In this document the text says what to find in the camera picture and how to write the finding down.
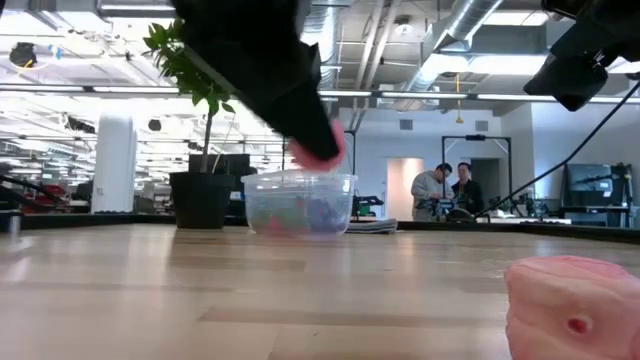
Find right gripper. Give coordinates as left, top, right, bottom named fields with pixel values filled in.
left=522, top=0, right=640, bottom=113

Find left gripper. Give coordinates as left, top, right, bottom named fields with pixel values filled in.
left=172, top=0, right=343, bottom=162

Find pink toy peach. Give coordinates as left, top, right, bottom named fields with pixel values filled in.
left=288, top=118, right=348, bottom=173
left=502, top=254, right=640, bottom=360

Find clear plastic tupperware container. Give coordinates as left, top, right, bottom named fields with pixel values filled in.
left=240, top=169, right=359, bottom=240

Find black background monitor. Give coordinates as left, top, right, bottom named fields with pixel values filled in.
left=188, top=153, right=251, bottom=176

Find dark background monitor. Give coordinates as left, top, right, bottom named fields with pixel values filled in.
left=564, top=162, right=616, bottom=207

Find grey folded cloth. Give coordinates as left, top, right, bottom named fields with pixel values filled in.
left=343, top=217, right=400, bottom=235

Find black plant pot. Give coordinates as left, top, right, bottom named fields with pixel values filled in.
left=168, top=171, right=236, bottom=230

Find person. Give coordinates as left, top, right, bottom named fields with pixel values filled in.
left=410, top=162, right=454, bottom=223
left=451, top=161, right=485, bottom=216

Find green leafy plant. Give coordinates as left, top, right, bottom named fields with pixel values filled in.
left=142, top=19, right=236, bottom=174

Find white building pillar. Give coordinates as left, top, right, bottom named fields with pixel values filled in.
left=91, top=114, right=139, bottom=214

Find black round ceiling fixture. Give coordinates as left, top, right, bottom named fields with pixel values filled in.
left=8, top=42, right=37, bottom=69

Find long black arm cable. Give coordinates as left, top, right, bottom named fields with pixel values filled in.
left=474, top=82, right=640, bottom=220

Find silver round ventilation duct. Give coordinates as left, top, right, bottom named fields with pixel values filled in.
left=299, top=0, right=346, bottom=171

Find black background rig frame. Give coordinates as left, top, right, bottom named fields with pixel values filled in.
left=441, top=133, right=513, bottom=221

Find yellow hanging cord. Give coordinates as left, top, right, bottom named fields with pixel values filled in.
left=453, top=72, right=465, bottom=125

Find silver slanted ventilation duct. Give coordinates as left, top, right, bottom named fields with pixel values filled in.
left=399, top=0, right=506, bottom=101

